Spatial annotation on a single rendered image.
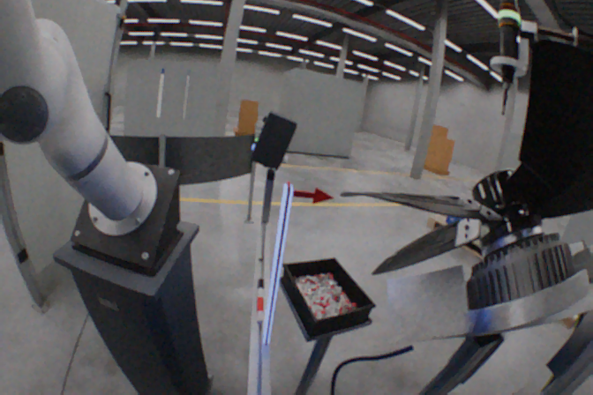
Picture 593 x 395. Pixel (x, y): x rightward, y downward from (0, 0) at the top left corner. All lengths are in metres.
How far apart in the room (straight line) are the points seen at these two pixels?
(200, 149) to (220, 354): 1.50
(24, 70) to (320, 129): 6.66
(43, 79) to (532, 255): 0.67
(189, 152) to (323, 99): 5.14
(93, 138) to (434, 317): 0.64
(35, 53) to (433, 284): 0.65
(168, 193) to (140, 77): 6.10
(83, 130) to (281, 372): 1.37
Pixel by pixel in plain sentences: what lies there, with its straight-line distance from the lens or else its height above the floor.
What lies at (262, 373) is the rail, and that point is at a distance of 0.49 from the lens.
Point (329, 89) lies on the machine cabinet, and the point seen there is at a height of 1.85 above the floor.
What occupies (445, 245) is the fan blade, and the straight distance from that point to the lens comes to 0.59.
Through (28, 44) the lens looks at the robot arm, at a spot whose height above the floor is 1.34.
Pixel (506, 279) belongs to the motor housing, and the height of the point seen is 1.12.
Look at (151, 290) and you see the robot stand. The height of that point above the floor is 0.93.
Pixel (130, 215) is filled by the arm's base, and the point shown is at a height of 1.03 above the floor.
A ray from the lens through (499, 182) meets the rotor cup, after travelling 0.53.
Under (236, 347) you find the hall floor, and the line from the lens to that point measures 1.54.
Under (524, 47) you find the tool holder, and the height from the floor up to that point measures 1.49.
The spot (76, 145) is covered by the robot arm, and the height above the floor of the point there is 1.21.
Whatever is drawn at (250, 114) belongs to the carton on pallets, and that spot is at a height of 0.78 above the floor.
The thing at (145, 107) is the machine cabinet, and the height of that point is 0.88.
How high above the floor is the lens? 1.29
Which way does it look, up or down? 15 degrees down
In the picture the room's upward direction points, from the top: 9 degrees clockwise
